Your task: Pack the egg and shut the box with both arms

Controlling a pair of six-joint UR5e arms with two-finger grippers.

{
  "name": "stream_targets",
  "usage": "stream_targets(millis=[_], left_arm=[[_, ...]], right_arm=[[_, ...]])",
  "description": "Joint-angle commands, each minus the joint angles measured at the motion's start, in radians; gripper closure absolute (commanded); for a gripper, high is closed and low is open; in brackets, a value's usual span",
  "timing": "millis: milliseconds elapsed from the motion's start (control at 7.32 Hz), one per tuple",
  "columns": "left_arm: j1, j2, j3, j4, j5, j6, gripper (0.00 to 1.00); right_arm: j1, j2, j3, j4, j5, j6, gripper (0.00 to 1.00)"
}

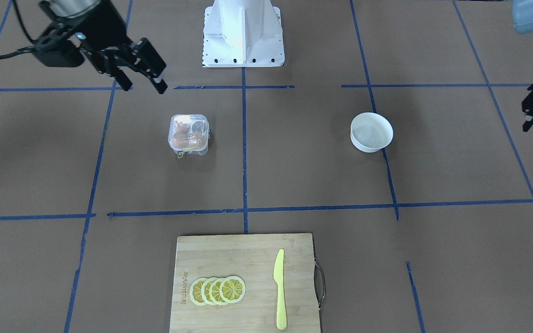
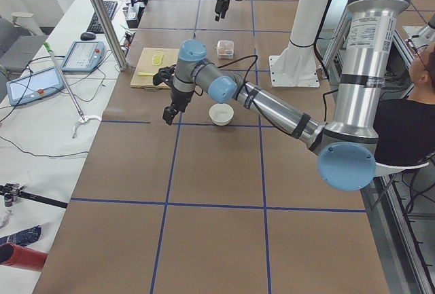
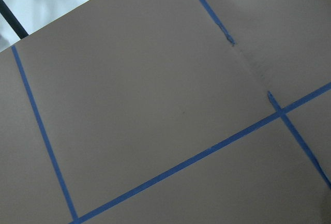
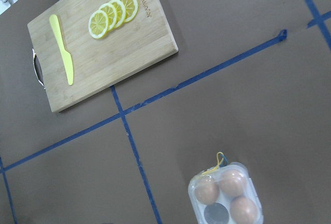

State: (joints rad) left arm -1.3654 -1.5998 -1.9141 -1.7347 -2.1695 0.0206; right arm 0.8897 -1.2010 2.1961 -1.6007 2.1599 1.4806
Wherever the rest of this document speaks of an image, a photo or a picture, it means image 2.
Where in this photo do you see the clear plastic egg box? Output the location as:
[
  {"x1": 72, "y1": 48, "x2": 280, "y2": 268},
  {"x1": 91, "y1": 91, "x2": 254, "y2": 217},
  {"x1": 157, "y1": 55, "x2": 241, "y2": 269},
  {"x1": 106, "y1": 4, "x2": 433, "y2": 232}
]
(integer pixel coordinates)
[{"x1": 216, "y1": 39, "x2": 234, "y2": 60}]

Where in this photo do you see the white bowl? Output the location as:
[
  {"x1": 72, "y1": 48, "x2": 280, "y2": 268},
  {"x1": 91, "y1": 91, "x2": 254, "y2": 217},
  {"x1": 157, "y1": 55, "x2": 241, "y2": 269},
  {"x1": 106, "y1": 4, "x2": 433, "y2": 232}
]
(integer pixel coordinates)
[{"x1": 209, "y1": 104, "x2": 234, "y2": 126}]

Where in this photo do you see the black computer mouse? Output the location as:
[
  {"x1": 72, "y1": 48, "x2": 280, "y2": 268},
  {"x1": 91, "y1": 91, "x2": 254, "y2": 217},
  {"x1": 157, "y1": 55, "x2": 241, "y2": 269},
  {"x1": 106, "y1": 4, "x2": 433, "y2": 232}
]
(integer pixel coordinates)
[{"x1": 80, "y1": 31, "x2": 96, "y2": 41}]

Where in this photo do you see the teach pendant near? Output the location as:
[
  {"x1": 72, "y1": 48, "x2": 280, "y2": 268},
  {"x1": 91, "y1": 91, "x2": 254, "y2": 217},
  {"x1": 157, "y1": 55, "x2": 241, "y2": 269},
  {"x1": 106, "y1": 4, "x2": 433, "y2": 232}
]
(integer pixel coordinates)
[{"x1": 6, "y1": 67, "x2": 65, "y2": 107}]

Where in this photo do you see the black keyboard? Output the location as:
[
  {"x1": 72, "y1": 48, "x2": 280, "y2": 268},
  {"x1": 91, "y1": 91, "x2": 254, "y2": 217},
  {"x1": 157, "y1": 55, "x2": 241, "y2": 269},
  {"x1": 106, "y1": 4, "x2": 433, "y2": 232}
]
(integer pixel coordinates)
[{"x1": 85, "y1": 0, "x2": 118, "y2": 34}]

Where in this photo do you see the wooden cutting board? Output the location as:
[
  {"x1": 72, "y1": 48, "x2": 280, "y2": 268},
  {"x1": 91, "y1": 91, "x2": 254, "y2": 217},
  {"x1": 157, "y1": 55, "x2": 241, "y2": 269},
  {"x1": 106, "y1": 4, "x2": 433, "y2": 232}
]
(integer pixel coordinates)
[{"x1": 130, "y1": 48, "x2": 179, "y2": 89}]

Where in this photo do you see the aluminium frame post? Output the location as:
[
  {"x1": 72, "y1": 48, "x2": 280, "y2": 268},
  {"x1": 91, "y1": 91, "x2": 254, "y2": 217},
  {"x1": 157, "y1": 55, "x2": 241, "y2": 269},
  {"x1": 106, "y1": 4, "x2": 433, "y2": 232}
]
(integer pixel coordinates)
[{"x1": 90, "y1": 0, "x2": 127, "y2": 71}]

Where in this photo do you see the long grabber stick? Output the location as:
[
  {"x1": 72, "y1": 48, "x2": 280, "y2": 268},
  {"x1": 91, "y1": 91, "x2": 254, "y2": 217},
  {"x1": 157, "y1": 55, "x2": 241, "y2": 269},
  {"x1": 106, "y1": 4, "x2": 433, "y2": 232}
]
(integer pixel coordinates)
[{"x1": 43, "y1": 41, "x2": 102, "y2": 139}]

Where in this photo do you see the teach pendant far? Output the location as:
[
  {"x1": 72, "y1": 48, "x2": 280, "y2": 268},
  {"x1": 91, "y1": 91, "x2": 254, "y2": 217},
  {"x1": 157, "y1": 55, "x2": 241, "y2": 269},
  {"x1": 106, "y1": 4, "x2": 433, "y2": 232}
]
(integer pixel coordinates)
[{"x1": 61, "y1": 41, "x2": 105, "y2": 73}]

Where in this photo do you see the teach pendant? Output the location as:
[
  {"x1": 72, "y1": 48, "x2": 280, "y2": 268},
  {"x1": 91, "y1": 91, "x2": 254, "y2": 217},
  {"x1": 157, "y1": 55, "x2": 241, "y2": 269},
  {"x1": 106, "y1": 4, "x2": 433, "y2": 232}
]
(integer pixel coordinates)
[
  {"x1": 61, "y1": 41, "x2": 105, "y2": 73},
  {"x1": 6, "y1": 67, "x2": 65, "y2": 107}
]

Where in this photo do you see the seated person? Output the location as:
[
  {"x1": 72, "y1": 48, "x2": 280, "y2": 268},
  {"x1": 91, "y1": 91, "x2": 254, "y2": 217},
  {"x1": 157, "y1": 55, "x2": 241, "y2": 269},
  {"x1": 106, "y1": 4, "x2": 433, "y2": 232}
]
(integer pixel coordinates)
[{"x1": 373, "y1": 43, "x2": 434, "y2": 166}]

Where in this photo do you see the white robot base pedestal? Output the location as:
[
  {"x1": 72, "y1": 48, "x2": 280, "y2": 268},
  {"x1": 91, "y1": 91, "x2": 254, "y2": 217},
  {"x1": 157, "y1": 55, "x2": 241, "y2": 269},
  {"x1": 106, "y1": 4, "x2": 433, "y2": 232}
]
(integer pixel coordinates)
[{"x1": 269, "y1": 0, "x2": 329, "y2": 88}]

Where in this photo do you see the red bottle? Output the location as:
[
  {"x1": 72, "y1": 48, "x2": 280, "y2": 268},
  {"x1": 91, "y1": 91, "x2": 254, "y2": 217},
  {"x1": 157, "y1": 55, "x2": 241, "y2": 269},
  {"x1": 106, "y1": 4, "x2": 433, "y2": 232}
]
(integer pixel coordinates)
[{"x1": 1, "y1": 243, "x2": 48, "y2": 272}]

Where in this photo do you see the yellow plastic knife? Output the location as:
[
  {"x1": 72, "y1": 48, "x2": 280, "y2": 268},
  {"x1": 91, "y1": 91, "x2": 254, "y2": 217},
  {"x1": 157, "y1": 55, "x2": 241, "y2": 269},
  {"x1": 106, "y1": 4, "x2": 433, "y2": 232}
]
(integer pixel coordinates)
[{"x1": 137, "y1": 72, "x2": 156, "y2": 77}]

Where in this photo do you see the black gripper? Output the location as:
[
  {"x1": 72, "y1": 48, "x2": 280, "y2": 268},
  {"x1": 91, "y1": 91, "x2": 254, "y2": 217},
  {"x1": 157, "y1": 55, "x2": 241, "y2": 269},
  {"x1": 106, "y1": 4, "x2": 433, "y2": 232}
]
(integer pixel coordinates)
[
  {"x1": 162, "y1": 86, "x2": 194, "y2": 125},
  {"x1": 215, "y1": 0, "x2": 230, "y2": 21}
]

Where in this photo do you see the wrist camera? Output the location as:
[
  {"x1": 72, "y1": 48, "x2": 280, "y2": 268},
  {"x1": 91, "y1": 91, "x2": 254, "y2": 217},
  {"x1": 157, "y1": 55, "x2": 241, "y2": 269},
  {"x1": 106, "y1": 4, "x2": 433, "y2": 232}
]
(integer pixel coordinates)
[{"x1": 152, "y1": 65, "x2": 175, "y2": 87}]

